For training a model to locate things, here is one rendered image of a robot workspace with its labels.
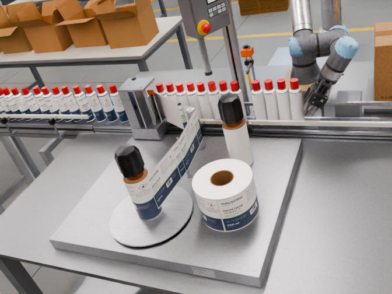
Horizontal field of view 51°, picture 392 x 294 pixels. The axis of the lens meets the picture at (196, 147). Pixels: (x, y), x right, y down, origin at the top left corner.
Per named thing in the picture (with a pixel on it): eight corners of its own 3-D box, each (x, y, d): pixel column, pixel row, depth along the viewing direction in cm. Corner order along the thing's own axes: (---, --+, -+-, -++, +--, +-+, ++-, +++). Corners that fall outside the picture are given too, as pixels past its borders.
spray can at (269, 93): (266, 125, 179) (259, 83, 167) (270, 119, 182) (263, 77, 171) (278, 126, 176) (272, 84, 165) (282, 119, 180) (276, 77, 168)
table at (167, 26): (-3, 128, 456) (-42, 63, 412) (45, 91, 511) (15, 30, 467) (168, 139, 354) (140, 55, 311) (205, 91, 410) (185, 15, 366)
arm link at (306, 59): (291, 56, 209) (287, 30, 201) (318, 52, 205) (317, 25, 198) (291, 66, 199) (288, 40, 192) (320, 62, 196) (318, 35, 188)
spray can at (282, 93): (279, 126, 176) (273, 83, 164) (280, 119, 180) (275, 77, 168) (292, 125, 174) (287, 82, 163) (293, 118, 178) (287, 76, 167)
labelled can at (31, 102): (43, 115, 241) (27, 84, 229) (45, 118, 237) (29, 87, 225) (35, 119, 239) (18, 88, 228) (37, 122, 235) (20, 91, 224)
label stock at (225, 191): (270, 201, 141) (265, 168, 133) (234, 240, 131) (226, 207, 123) (226, 183, 154) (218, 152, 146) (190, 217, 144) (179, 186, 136)
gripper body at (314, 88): (303, 102, 160) (317, 78, 152) (307, 91, 166) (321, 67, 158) (321, 111, 159) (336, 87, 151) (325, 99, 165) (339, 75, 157)
